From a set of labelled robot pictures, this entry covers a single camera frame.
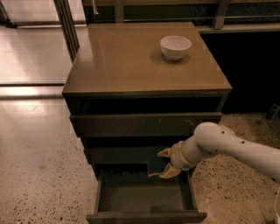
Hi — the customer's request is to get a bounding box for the metal railing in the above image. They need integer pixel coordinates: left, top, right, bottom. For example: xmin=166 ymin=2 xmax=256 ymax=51
xmin=81 ymin=0 xmax=280 ymax=29

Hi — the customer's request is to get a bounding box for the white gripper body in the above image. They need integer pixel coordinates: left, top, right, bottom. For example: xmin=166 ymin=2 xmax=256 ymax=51
xmin=171 ymin=141 xmax=195 ymax=171

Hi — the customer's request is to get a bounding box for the metal door frame post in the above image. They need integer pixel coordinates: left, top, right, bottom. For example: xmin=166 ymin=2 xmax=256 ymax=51
xmin=53 ymin=0 xmax=80 ymax=62

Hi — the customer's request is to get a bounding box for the white ceramic bowl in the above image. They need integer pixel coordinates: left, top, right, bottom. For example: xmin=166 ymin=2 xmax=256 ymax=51
xmin=160 ymin=36 xmax=192 ymax=61

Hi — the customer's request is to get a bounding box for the dark sponge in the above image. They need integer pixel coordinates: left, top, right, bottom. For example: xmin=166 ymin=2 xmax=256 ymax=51
xmin=147 ymin=157 xmax=170 ymax=175

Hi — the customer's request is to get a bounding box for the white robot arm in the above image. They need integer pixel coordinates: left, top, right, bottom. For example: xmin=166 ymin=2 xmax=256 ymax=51
xmin=148 ymin=122 xmax=280 ymax=184

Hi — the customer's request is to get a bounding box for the middle drawer front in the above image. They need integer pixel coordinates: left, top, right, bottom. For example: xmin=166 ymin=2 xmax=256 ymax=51
xmin=84 ymin=146 xmax=165 ymax=165

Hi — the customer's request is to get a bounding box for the brown drawer cabinet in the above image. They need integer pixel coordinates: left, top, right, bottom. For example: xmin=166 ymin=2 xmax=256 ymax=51
xmin=61 ymin=21 xmax=233 ymax=224

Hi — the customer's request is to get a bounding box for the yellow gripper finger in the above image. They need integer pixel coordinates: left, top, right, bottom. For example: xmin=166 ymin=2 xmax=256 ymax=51
xmin=157 ymin=148 xmax=171 ymax=158
xmin=148 ymin=163 xmax=181 ymax=179

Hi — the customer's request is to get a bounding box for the small dark floor object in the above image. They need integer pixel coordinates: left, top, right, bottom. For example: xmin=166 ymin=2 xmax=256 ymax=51
xmin=265 ymin=104 xmax=280 ymax=120

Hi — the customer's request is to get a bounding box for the top drawer front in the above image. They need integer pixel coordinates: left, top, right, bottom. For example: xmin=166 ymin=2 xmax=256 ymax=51
xmin=70 ymin=112 xmax=222 ymax=137

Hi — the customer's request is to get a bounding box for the open bottom drawer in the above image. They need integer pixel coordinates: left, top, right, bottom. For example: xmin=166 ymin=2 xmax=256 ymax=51
xmin=87 ymin=171 xmax=207 ymax=224

